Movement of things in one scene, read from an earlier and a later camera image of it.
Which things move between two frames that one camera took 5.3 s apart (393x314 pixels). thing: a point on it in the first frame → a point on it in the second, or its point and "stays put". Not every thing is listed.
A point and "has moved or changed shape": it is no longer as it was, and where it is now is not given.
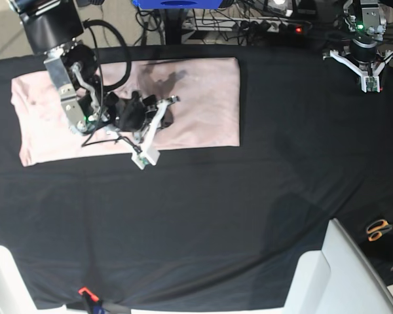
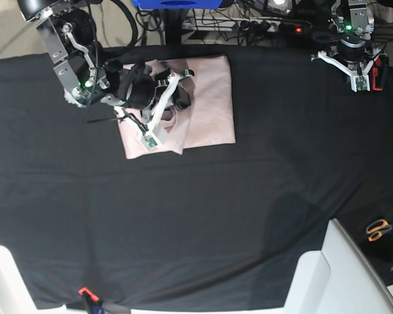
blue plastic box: x=178 y=4 stays put
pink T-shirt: x=207 y=113 has moved or changed shape
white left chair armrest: x=7 y=292 stays put
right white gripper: x=370 y=83 → x=360 y=82
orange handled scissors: x=376 y=228 stays put
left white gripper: x=147 y=156 → x=147 y=135
